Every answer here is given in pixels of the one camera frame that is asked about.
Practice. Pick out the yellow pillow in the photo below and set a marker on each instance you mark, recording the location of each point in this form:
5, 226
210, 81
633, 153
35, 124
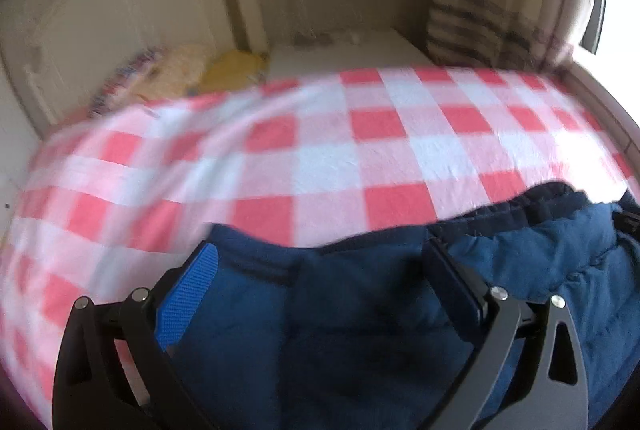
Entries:
232, 67

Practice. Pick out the red white checked blanket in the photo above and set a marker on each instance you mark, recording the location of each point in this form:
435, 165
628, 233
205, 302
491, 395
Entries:
325, 150

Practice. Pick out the white panelled door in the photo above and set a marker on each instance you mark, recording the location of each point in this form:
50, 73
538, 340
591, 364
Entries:
15, 150

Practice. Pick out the blue puffer jacket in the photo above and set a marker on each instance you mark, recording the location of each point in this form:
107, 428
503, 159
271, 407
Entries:
350, 310

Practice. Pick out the white wooden headboard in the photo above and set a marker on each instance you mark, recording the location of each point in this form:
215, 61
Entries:
125, 5

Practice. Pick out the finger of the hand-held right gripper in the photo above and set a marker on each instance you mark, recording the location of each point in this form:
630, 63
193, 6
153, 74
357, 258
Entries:
631, 220

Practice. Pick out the floral print pillow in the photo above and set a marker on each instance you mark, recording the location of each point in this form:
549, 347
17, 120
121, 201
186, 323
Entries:
125, 75

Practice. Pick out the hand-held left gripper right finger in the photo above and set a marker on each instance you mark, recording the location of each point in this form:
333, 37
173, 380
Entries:
455, 280

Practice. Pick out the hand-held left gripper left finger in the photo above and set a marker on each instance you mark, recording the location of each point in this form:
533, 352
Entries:
187, 295

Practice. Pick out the white nightstand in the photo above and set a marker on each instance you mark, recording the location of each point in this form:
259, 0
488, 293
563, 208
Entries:
350, 55

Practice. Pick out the dark window frame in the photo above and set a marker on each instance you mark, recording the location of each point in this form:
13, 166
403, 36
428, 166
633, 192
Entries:
596, 30

